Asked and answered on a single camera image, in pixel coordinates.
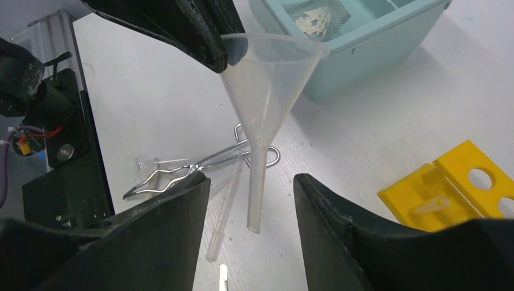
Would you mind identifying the clear glass test tube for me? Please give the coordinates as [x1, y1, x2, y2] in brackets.
[411, 195, 451, 215]

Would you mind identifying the yellow test tube rack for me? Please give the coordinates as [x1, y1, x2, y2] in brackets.
[378, 140, 513, 232]

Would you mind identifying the teal plastic bin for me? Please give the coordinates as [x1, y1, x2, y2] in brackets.
[249, 0, 451, 102]

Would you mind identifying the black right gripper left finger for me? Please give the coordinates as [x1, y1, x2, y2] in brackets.
[1, 172, 211, 290]

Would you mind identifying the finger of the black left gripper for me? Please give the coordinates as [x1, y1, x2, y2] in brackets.
[83, 0, 227, 73]
[192, 0, 252, 67]

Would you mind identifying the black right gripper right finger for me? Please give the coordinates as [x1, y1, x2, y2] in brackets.
[293, 173, 513, 290]

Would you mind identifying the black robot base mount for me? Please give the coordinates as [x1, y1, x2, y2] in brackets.
[1, 39, 115, 229]

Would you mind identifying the clear plastic funnel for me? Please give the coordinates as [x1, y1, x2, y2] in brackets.
[221, 33, 329, 233]

